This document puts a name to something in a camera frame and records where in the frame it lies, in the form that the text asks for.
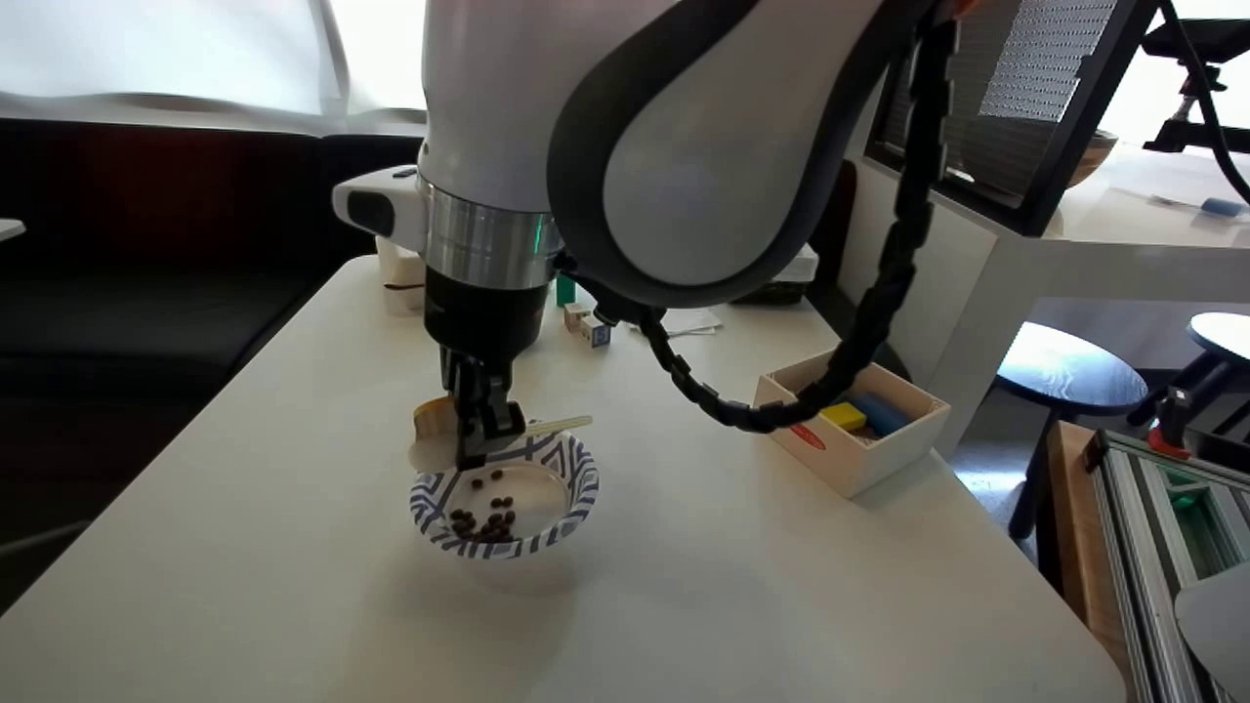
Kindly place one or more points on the blue pen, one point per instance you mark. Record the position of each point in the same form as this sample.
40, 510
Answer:
1216, 205

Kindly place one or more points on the yellow wooden block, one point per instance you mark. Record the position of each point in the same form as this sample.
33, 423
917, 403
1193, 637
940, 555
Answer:
841, 413

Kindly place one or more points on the round white stool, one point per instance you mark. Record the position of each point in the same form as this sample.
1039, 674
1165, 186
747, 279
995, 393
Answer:
1228, 334

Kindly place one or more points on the aluminium profile frame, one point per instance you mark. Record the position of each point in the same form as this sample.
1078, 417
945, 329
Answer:
1147, 546

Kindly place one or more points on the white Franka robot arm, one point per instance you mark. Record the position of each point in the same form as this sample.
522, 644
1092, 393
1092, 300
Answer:
727, 169

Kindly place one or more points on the white side desk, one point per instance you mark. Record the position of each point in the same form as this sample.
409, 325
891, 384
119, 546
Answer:
1134, 259

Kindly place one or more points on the small teal item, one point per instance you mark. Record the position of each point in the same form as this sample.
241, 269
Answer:
563, 290

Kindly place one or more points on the red black tool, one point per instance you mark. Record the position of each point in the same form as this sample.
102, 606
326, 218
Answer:
1168, 423

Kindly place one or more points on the large blue wooden block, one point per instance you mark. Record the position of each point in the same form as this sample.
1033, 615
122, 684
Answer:
884, 413

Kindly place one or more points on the black camera tripod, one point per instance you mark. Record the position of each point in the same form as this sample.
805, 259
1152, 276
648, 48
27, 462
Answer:
1203, 78

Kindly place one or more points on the black framed monitor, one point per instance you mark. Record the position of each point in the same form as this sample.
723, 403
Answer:
1039, 117

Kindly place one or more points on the black sofa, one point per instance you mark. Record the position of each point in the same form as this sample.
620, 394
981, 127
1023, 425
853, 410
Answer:
158, 259

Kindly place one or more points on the dark coffee granules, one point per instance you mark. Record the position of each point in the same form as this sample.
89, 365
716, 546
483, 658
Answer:
491, 524

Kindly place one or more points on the blue and white patterned bowl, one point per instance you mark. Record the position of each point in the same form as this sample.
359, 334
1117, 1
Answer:
570, 510

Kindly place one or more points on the small pale block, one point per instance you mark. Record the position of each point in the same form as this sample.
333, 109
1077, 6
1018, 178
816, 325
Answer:
587, 325

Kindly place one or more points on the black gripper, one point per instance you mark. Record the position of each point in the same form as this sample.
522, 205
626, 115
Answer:
487, 318

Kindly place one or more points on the white open cardboard box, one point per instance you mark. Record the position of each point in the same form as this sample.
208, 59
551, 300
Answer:
874, 453

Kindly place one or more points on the round dark stool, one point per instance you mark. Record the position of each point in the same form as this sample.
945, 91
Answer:
1069, 365

